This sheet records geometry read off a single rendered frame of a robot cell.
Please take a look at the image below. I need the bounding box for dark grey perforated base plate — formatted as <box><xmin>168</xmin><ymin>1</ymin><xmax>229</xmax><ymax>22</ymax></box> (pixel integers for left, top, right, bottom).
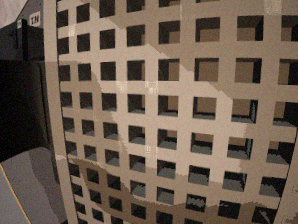
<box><xmin>1</xmin><ymin>0</ymin><xmax>67</xmax><ymax>224</ymax></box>

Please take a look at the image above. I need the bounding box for white label with black letters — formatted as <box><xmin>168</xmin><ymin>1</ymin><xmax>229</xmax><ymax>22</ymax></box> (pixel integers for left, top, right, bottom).
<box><xmin>30</xmin><ymin>11</ymin><xmax>40</xmax><ymax>27</ymax></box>

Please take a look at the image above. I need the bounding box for beige plate with grid of square wells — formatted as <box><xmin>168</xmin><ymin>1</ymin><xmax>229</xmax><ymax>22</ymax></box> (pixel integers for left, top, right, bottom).
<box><xmin>43</xmin><ymin>0</ymin><xmax>298</xmax><ymax>224</ymax></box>

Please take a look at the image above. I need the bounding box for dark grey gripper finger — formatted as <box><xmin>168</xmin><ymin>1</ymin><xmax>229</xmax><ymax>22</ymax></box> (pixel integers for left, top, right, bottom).
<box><xmin>0</xmin><ymin>60</ymin><xmax>60</xmax><ymax>185</ymax></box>

